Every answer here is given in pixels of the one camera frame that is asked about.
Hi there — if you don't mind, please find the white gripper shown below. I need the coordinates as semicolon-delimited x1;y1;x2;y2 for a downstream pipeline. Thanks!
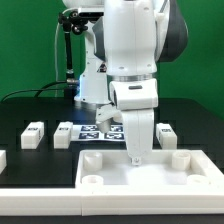
121;109;154;166

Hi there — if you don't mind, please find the white desk top tray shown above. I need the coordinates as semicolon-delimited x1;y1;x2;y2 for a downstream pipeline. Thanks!
75;150;224;194

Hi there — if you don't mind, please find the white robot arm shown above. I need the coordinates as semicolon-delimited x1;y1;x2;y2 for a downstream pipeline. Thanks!
62;0;188;165

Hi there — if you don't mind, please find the fiducial marker sheet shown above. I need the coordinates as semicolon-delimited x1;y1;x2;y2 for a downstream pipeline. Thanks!
78;125;124;141

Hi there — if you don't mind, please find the white front fence bar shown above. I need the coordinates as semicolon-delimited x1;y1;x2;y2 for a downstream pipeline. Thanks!
0;187;224;216

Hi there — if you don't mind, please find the white left fence block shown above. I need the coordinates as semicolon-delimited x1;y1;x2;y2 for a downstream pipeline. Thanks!
0;150;7;174

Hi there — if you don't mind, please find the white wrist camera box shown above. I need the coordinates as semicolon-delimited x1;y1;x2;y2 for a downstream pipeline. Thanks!
95;78;159;132

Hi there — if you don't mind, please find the black cable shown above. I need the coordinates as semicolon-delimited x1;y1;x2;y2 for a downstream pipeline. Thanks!
0;79;69;103

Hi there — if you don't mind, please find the black camera on mount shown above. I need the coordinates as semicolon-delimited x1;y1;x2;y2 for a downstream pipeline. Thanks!
79;12;104;20

